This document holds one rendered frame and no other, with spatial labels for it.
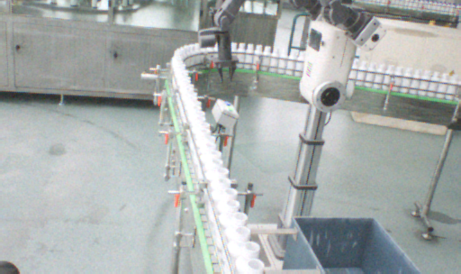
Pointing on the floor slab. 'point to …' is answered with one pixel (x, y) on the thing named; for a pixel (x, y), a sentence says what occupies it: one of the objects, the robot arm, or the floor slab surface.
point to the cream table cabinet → (401, 35)
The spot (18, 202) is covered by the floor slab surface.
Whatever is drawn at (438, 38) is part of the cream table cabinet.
